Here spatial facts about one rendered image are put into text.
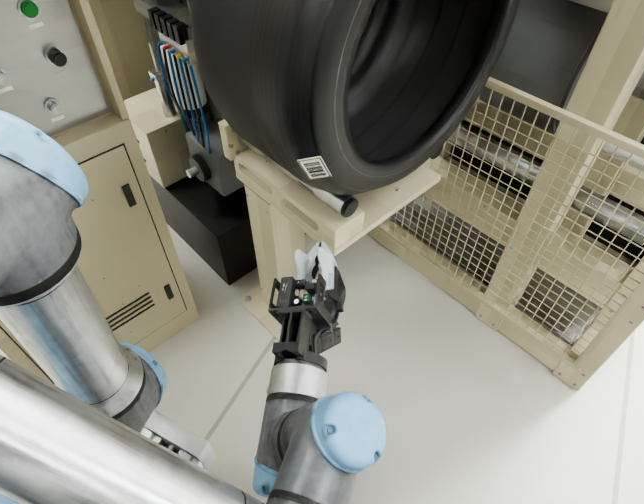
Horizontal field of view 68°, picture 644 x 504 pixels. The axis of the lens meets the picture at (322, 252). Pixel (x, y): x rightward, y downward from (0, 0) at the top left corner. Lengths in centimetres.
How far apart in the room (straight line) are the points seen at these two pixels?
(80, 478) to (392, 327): 157
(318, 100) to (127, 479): 51
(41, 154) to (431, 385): 153
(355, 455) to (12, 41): 103
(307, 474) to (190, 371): 137
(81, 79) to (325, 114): 71
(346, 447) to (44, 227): 33
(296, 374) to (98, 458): 28
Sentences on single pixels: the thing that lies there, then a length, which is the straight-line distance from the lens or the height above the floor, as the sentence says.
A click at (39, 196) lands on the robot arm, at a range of 44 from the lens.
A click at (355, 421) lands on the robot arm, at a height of 112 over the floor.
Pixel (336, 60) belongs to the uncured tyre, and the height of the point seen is 126.
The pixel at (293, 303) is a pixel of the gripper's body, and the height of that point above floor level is 103.
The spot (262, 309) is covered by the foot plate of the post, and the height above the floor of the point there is 1.
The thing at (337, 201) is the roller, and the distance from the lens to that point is 96.
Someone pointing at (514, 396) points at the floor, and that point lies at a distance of 184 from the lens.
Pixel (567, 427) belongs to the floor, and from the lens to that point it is 186.
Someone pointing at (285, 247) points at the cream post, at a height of 40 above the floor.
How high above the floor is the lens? 157
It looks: 49 degrees down
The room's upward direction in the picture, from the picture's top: straight up
